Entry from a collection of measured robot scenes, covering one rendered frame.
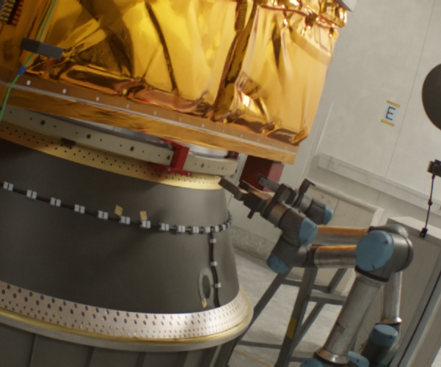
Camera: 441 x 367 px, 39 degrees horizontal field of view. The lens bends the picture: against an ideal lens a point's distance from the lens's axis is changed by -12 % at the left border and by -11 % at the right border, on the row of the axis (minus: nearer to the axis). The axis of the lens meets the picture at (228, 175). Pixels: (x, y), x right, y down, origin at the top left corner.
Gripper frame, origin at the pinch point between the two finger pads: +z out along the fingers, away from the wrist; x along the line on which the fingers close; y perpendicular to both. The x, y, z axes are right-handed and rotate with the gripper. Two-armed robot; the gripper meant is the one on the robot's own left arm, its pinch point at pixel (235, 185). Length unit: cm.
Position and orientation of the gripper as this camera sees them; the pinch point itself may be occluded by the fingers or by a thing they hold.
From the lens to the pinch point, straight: 226.1
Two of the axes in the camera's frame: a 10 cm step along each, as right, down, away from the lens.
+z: -7.5, -4.9, 4.4
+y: -4.7, 8.7, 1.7
